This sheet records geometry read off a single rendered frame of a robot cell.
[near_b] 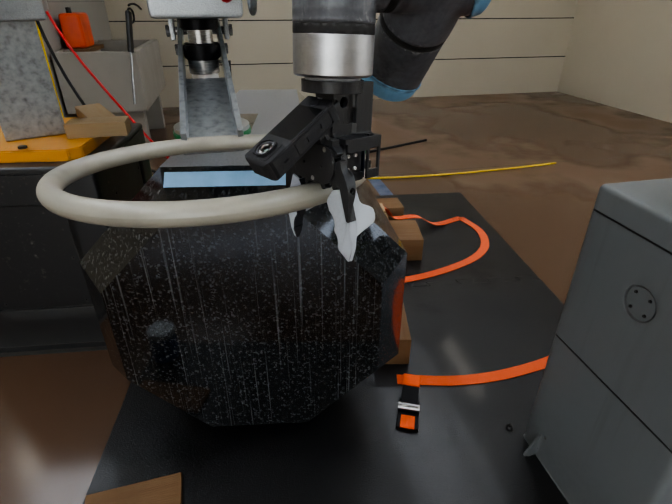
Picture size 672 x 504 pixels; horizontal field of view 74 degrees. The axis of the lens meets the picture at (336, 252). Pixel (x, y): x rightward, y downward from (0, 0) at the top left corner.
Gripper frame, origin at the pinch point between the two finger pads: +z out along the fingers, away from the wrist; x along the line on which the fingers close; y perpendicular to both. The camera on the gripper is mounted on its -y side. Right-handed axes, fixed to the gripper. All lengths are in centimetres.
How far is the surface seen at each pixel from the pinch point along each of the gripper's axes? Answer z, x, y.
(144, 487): 89, 56, -14
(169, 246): 21, 56, 3
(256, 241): 20, 43, 19
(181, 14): -29, 73, 21
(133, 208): -6.9, 8.7, -19.1
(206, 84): -13, 70, 24
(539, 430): 79, -12, 77
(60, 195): -6.6, 19.5, -23.6
